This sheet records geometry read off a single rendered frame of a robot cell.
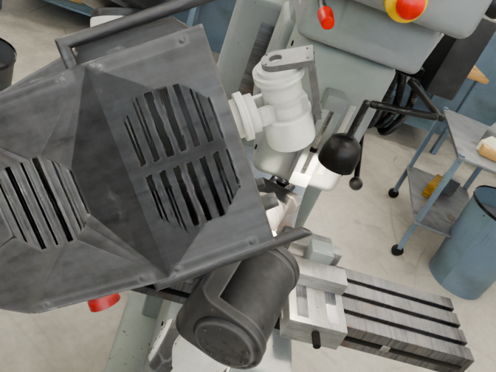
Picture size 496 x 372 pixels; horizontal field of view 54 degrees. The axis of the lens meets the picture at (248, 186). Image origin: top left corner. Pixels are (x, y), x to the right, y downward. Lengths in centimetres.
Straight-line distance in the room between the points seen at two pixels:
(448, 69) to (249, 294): 90
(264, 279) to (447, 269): 289
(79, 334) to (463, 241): 230
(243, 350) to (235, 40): 100
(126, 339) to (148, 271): 162
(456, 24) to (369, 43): 16
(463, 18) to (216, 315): 56
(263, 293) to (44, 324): 179
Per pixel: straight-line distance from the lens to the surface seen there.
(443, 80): 134
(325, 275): 128
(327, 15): 75
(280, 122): 62
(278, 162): 104
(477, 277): 343
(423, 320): 154
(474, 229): 329
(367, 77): 97
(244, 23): 141
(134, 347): 205
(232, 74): 145
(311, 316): 122
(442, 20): 83
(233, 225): 43
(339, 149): 89
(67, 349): 226
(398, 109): 91
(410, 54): 93
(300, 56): 59
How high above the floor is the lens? 186
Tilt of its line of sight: 33 degrees down
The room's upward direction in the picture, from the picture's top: 22 degrees clockwise
